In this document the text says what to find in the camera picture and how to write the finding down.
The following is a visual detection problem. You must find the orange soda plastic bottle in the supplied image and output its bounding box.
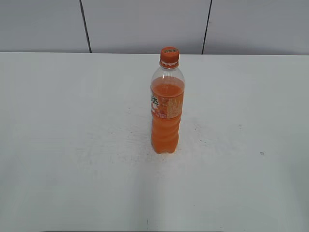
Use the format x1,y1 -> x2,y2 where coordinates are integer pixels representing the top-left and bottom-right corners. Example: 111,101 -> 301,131
150,61 -> 185,154

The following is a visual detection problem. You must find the orange bottle cap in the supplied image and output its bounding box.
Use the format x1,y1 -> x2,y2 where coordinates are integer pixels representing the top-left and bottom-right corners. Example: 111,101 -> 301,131
160,47 -> 180,64

